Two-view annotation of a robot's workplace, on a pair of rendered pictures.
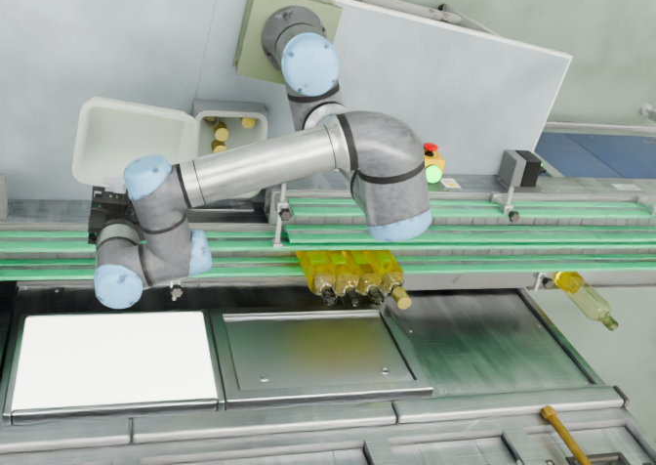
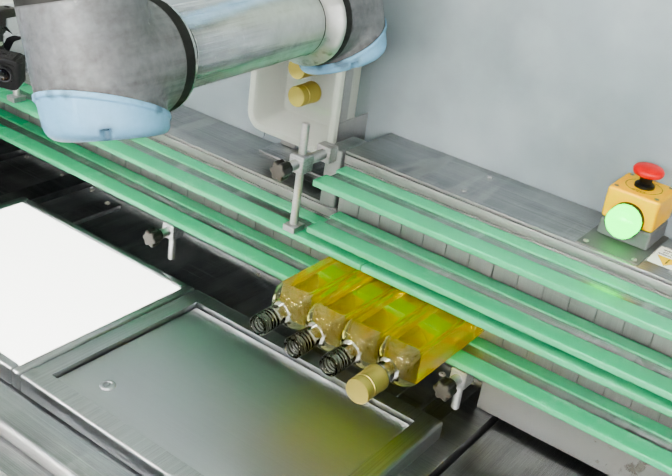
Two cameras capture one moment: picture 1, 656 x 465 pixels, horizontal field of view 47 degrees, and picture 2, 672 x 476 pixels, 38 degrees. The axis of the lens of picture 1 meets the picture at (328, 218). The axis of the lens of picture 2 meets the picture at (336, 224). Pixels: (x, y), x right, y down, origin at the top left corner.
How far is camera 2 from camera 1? 1.29 m
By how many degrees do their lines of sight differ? 46
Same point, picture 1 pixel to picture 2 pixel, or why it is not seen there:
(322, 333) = (277, 394)
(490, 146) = not seen: outside the picture
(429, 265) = (549, 393)
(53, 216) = not seen: hidden behind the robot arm
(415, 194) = (54, 43)
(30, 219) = not seen: hidden behind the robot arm
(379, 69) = not seen: outside the picture
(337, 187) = (436, 180)
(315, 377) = (164, 427)
